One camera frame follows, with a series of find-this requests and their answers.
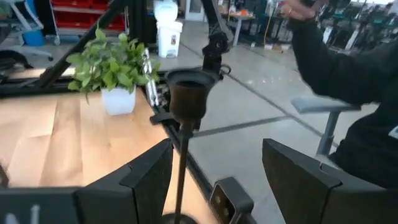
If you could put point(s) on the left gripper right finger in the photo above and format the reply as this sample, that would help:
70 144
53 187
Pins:
304 193

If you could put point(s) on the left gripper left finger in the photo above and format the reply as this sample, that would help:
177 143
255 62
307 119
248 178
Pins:
136 193

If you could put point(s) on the tall black candlestick holder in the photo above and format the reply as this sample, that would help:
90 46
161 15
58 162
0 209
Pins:
188 96

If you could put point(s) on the grey chair armrest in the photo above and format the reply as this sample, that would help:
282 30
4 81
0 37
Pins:
323 104

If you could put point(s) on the green plant in white pot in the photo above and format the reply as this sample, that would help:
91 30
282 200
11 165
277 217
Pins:
112 68

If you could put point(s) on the person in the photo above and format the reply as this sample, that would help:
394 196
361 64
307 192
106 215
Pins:
357 74

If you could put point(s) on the white pedal trash bin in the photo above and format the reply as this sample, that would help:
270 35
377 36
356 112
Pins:
169 34

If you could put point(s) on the person's hand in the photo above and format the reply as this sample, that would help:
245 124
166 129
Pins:
295 11

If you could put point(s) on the blue bin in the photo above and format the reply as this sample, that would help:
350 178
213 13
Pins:
33 38

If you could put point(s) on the black table-level camera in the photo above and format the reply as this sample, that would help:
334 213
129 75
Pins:
231 196

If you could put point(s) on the silver metal bracket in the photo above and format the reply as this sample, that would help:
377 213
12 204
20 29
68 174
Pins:
150 84

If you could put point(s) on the black aluminium rig frame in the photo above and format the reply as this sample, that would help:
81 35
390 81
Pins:
77 46

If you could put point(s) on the black jointed bracket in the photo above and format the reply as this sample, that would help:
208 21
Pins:
214 46

